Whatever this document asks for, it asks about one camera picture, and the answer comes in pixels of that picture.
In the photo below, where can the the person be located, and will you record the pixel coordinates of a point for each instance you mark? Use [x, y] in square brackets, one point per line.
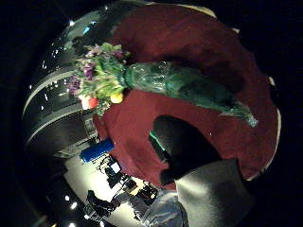
[161, 209]

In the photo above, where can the black tripod equipment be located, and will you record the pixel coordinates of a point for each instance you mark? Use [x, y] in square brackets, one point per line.
[118, 176]

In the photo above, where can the flower bouquet in clear wrap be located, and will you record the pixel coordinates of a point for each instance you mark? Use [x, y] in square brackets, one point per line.
[151, 77]

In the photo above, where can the blue box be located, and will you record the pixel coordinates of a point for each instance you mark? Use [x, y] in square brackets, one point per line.
[96, 150]

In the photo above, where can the black chair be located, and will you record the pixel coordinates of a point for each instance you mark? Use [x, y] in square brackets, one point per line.
[99, 203]

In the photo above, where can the dark red tablecloth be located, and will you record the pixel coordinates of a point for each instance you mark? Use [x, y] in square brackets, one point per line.
[176, 34]

